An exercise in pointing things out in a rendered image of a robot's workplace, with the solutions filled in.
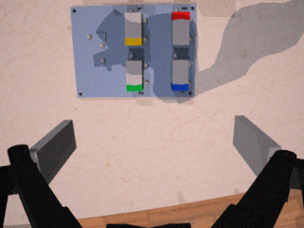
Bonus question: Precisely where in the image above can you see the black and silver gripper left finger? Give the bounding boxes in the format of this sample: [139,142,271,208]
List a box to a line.
[0,120,83,228]

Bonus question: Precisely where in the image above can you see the white rectangular block with green end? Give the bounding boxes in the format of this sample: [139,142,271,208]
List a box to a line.
[125,60,143,91]

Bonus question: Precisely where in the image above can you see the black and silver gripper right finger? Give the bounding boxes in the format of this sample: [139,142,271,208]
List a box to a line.
[211,115,304,228]

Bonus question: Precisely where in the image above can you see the white block with yellow end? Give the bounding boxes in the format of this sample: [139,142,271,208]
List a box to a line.
[124,12,143,46]

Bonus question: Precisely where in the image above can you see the grey block with blue end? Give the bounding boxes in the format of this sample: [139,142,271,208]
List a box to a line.
[171,59,189,91]

